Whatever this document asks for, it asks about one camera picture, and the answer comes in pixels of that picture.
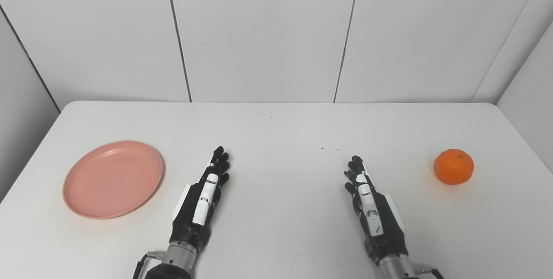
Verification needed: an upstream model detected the orange fruit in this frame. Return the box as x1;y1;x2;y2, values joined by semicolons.
434;149;474;185

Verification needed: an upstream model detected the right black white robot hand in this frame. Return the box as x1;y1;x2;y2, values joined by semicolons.
344;155;409;266

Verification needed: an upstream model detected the pink round plate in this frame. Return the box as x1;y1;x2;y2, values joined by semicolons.
63;140;164;219

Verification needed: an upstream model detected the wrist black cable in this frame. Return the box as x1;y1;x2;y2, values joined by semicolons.
133;251;165;279
413;264;445;279

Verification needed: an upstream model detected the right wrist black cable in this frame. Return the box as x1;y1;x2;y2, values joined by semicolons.
413;264;445;279

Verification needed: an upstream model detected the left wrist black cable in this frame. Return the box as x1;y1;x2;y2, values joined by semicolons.
133;251;165;279

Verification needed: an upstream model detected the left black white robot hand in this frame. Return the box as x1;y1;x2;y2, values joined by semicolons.
170;146;230;251

